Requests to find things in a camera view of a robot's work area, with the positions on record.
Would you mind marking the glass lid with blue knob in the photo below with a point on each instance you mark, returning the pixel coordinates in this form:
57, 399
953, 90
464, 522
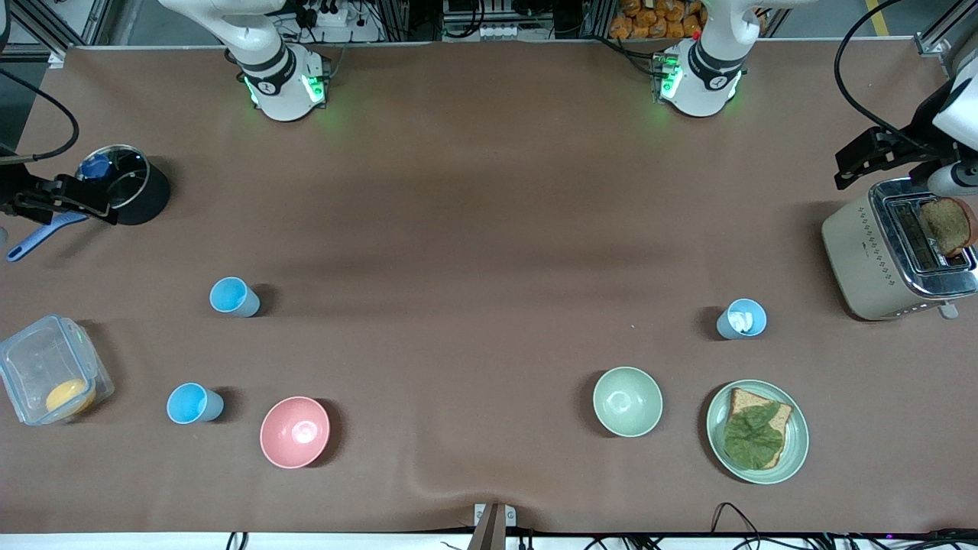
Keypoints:
114, 176

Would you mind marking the blue cup with white paper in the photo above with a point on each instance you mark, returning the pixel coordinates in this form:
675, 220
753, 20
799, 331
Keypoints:
726, 325

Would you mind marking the light green plate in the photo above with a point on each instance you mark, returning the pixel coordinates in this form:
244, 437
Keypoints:
796, 439

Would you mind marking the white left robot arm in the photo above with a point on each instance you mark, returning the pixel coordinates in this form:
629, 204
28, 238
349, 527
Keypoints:
707, 72

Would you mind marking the clear plastic container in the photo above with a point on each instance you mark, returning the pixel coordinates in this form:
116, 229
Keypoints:
38, 359

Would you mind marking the yellow round fruit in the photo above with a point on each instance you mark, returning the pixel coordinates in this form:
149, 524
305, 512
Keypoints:
69, 396

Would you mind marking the brown toast slice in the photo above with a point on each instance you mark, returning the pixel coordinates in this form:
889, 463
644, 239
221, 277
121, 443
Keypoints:
947, 225

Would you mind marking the aluminium frame profile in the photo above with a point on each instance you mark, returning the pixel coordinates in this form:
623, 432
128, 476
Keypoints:
943, 34
53, 23

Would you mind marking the white paper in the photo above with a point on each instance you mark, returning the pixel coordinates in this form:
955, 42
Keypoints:
743, 317

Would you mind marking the green lettuce leaf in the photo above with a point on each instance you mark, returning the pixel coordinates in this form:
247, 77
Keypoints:
752, 437

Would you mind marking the white socket bar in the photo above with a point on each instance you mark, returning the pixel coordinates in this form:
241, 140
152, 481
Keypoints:
498, 32

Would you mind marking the bag of orange buns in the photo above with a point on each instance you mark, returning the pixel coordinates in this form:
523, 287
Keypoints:
657, 19

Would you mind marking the pink bowl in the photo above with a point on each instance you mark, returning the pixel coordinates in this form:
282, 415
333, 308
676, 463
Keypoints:
294, 431

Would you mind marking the white power strip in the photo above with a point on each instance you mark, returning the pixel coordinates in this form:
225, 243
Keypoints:
332, 15

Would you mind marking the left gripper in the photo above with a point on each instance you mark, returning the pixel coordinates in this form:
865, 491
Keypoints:
911, 150

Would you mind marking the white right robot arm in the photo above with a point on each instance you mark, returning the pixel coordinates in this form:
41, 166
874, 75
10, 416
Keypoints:
279, 72

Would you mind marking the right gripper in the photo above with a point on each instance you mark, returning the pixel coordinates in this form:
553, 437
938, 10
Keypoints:
14, 188

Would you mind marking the bread slice under lettuce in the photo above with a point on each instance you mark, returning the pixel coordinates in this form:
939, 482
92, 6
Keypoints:
764, 399

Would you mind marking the light green bowl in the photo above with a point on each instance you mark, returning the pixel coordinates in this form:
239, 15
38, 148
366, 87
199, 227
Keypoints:
628, 401

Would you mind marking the beige and chrome toaster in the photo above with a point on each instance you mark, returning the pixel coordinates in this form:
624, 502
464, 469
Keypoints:
859, 260

